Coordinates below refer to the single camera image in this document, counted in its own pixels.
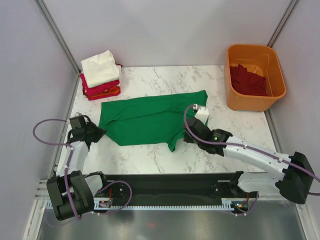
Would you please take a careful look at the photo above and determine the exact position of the dark red t-shirt in tub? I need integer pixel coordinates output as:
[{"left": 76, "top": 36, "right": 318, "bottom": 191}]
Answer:
[{"left": 229, "top": 64, "right": 268, "bottom": 97}]

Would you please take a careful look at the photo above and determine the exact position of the white folded t-shirt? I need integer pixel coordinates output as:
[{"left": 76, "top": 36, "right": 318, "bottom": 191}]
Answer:
[{"left": 80, "top": 50, "right": 121, "bottom": 88}]

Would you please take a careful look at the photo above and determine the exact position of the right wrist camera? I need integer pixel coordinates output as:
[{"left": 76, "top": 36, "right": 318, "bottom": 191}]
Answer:
[{"left": 192, "top": 104, "right": 209, "bottom": 125}]

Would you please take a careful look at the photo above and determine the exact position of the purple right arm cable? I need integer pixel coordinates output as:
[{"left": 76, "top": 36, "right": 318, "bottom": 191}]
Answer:
[{"left": 183, "top": 103, "right": 320, "bottom": 217}]

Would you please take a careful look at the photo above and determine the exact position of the pink folded t-shirt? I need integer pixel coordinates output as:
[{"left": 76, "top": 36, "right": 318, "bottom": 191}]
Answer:
[{"left": 80, "top": 62, "right": 122, "bottom": 101}]

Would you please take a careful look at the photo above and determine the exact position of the slotted cable duct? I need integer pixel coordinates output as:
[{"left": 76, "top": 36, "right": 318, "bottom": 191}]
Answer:
[{"left": 46, "top": 197, "right": 251, "bottom": 210}]

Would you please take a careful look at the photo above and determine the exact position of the aluminium frame post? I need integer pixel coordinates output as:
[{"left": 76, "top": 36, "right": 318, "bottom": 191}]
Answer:
[
  {"left": 34, "top": 0, "right": 81, "bottom": 74},
  {"left": 267, "top": 0, "right": 300, "bottom": 48}
]

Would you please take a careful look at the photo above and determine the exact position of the right aluminium frame post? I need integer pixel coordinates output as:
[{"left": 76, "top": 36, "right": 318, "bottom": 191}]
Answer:
[{"left": 267, "top": 0, "right": 300, "bottom": 48}]

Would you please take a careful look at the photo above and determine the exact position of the orange plastic tub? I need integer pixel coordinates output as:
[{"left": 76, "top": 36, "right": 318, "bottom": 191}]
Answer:
[{"left": 224, "top": 44, "right": 287, "bottom": 112}]

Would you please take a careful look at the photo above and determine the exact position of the left aluminium frame post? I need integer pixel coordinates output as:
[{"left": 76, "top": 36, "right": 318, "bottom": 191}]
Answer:
[{"left": 34, "top": 0, "right": 81, "bottom": 74}]

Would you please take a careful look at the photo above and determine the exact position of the aluminium front rail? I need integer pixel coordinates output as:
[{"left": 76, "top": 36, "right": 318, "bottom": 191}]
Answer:
[{"left": 35, "top": 179, "right": 50, "bottom": 200}]

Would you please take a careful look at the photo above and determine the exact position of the orange folded t-shirt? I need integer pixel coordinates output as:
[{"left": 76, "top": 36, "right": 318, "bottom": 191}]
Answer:
[{"left": 91, "top": 85, "right": 121, "bottom": 100}]

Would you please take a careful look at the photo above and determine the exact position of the green t-shirt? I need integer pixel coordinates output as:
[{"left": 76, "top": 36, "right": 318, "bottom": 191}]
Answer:
[{"left": 98, "top": 90, "right": 208, "bottom": 152}]

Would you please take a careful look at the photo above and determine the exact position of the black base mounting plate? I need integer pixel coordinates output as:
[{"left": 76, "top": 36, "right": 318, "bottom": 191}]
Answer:
[{"left": 97, "top": 173, "right": 257, "bottom": 206}]

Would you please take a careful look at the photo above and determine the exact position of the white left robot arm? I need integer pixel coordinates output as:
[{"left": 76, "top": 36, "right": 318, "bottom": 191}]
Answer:
[{"left": 46, "top": 115, "right": 110, "bottom": 221}]

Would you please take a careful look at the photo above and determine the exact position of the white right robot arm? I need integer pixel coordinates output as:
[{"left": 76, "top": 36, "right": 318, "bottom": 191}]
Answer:
[{"left": 183, "top": 117, "right": 316, "bottom": 205}]

